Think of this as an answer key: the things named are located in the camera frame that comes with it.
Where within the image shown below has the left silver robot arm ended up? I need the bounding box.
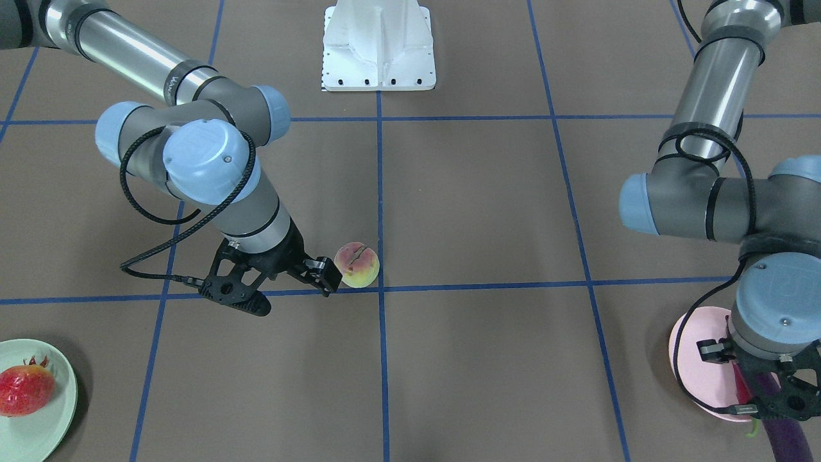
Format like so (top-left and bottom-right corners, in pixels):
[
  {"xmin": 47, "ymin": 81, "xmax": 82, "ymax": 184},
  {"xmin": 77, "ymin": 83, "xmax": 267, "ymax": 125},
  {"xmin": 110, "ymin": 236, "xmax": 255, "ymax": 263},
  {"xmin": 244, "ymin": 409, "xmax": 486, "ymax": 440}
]
[{"xmin": 619, "ymin": 1, "xmax": 820, "ymax": 421}]

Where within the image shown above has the purple eggplant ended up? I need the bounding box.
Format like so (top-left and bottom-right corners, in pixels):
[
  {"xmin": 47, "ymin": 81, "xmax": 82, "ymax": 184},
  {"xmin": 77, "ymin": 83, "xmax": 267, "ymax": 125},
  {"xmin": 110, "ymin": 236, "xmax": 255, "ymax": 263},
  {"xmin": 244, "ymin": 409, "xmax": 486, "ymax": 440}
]
[{"xmin": 756, "ymin": 373, "xmax": 815, "ymax": 461}]

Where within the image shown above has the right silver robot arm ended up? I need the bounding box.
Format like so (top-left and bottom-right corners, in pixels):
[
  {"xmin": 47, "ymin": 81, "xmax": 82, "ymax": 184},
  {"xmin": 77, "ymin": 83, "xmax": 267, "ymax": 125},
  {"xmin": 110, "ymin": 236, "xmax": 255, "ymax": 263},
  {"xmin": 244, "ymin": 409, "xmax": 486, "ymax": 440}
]
[{"xmin": 2, "ymin": 1, "xmax": 341, "ymax": 316}]

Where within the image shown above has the peach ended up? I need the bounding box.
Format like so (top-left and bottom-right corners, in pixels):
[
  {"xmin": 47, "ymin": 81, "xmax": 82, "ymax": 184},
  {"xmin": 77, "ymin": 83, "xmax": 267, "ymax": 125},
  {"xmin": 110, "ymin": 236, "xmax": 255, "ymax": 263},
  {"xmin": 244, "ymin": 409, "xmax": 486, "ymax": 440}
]
[{"xmin": 332, "ymin": 241, "xmax": 380, "ymax": 287}]

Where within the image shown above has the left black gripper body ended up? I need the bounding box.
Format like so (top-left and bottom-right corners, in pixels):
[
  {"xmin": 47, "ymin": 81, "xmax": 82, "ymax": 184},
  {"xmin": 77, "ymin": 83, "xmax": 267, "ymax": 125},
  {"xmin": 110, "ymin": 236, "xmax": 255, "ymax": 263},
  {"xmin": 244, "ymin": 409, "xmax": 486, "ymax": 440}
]
[{"xmin": 731, "ymin": 340, "xmax": 820, "ymax": 422}]

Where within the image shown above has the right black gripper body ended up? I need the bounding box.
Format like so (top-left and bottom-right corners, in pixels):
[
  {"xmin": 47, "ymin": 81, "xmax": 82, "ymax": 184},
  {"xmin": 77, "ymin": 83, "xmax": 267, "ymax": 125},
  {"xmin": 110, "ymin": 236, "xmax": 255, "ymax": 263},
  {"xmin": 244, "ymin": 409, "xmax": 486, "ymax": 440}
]
[{"xmin": 222, "ymin": 221, "xmax": 341, "ymax": 296}]

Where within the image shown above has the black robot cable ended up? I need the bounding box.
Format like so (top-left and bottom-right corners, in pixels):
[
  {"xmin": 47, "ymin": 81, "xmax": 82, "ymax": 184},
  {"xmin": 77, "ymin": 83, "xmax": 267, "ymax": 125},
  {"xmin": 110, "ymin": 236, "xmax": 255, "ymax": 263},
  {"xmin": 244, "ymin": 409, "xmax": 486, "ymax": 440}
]
[{"xmin": 119, "ymin": 125, "xmax": 257, "ymax": 286}]

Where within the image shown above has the pink plate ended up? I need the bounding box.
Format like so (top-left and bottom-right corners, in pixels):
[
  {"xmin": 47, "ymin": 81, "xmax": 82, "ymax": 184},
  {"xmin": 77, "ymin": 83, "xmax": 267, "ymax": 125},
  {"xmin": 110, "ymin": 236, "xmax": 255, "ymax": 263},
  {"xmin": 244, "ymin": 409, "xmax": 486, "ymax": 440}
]
[{"xmin": 677, "ymin": 306, "xmax": 752, "ymax": 407}]

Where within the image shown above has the white pedestal column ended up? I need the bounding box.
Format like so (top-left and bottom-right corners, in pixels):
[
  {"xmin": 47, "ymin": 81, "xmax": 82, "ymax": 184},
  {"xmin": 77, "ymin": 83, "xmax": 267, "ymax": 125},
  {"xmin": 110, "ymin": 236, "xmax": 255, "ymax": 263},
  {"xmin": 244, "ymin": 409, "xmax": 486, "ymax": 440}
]
[{"xmin": 321, "ymin": 1, "xmax": 437, "ymax": 92}]

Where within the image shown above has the red pomegranate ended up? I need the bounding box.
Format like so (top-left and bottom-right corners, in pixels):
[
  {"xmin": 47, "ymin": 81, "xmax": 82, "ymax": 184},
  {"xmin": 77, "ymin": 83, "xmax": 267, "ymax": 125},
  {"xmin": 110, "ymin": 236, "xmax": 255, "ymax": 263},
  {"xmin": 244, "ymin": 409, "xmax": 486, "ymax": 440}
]
[{"xmin": 1, "ymin": 355, "xmax": 56, "ymax": 418}]

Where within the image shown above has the green plate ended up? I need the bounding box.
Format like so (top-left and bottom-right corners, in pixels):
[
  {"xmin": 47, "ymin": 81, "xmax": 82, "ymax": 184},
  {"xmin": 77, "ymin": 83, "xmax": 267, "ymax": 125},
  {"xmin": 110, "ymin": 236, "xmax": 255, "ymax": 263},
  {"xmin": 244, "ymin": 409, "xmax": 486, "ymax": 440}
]
[{"xmin": 1, "ymin": 339, "xmax": 78, "ymax": 461}]

